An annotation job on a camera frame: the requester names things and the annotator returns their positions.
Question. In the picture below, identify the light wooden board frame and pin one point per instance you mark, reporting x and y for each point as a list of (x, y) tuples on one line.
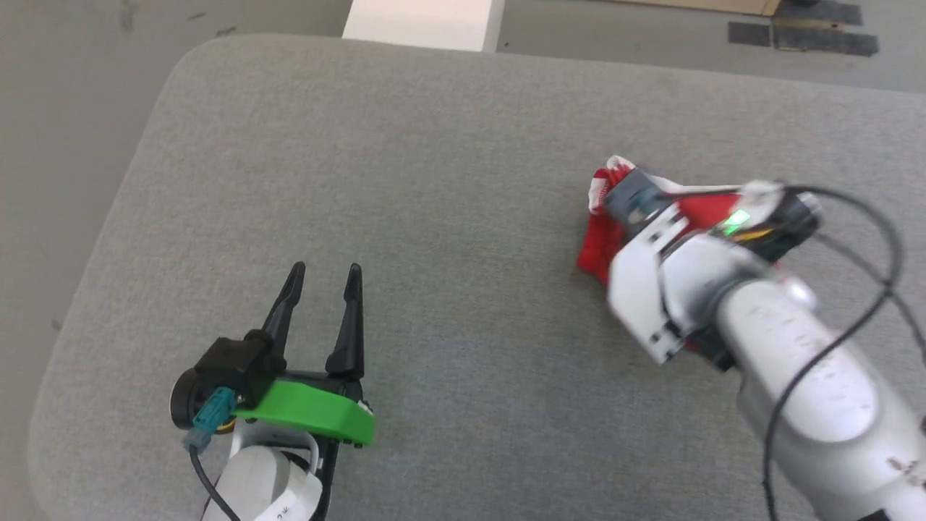
[(702, 6)]

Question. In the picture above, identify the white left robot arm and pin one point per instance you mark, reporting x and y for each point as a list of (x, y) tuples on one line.
[(253, 481)]

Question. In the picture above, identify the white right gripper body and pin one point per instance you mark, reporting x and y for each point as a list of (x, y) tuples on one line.
[(651, 289)]

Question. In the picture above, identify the grey fabric sofa cushion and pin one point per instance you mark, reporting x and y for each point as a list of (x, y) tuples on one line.
[(448, 217)]

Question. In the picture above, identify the black floor tape patch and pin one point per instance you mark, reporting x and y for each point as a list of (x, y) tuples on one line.
[(749, 34), (825, 36)]

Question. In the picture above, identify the white rectangular box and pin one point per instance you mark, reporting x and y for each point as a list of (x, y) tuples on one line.
[(423, 22)]

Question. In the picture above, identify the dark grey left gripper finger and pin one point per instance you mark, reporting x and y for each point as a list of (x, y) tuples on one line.
[(286, 304), (351, 325)]

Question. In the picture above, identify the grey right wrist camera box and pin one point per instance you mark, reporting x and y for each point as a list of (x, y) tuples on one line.
[(631, 192)]

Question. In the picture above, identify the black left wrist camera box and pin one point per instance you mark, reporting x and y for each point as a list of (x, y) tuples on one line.
[(231, 369)]

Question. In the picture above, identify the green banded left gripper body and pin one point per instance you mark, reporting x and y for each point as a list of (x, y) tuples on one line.
[(311, 412)]

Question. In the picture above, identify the red and white garment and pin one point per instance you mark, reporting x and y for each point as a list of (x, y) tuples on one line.
[(597, 246)]

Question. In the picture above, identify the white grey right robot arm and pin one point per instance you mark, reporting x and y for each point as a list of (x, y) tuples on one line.
[(803, 376)]

